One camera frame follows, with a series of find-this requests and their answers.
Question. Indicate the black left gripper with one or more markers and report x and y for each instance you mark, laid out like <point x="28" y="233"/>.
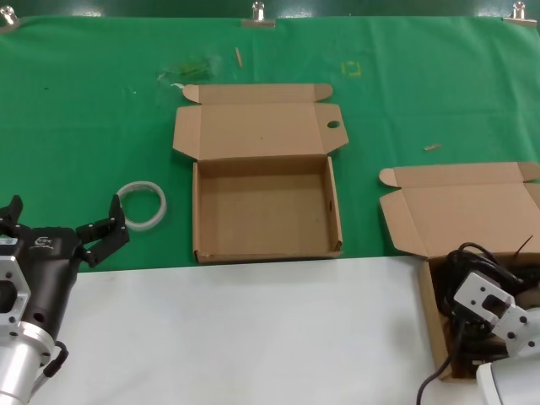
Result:
<point x="50" y="270"/>

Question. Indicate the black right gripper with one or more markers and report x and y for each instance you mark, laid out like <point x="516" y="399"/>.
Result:
<point x="525" y="295"/>

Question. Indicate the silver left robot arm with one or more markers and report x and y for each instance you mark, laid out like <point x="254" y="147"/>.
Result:
<point x="17" y="367"/>

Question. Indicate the open brown cardboard box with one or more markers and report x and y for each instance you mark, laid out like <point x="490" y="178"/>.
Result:
<point x="455" y="211"/>

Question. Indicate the cardboard box with lid hole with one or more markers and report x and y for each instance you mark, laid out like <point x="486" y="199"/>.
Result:
<point x="261" y="211"/>

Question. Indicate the clear tape roll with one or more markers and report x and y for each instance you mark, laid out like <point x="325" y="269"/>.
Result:
<point x="143" y="226"/>

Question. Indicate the green table cloth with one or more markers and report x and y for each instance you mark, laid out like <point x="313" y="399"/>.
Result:
<point x="84" y="126"/>

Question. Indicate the small wooden chip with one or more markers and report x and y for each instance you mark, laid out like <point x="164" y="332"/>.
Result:
<point x="432" y="147"/>

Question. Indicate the clear plastic wrapper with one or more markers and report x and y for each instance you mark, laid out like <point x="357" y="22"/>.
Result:
<point x="192" y="69"/>

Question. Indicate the thin wooden stick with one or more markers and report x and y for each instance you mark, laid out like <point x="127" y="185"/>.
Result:
<point x="239" y="57"/>

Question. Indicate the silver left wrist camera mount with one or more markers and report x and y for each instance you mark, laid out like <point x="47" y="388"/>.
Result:
<point x="10" y="274"/>

